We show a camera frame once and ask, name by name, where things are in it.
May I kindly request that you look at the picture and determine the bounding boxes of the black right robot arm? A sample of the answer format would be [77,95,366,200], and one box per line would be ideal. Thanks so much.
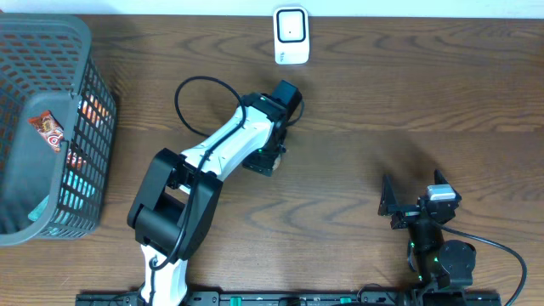
[378,169,476,290]

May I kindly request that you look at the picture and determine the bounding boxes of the small orange snack box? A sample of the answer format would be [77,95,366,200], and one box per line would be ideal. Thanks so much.
[78,94,111,128]

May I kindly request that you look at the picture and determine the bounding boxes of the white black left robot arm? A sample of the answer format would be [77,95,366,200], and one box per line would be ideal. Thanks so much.
[127,80,304,305]

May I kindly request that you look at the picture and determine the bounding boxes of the grey plastic mesh basket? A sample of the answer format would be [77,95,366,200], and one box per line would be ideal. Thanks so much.
[1,13,117,247]

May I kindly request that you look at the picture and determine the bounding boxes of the green lid jar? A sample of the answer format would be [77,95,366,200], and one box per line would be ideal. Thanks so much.
[272,156,281,171]

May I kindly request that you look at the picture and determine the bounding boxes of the orange candy bar wrapper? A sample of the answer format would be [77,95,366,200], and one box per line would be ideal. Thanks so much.
[27,110,64,153]

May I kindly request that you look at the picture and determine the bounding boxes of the white barcode scanner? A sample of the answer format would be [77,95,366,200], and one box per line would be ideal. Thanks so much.
[273,7,310,65]

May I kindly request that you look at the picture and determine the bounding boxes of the teal wipes packet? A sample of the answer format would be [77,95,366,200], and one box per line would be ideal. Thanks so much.
[28,172,97,224]

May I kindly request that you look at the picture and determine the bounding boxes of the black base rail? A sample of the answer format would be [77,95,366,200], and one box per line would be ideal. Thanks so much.
[75,288,502,306]

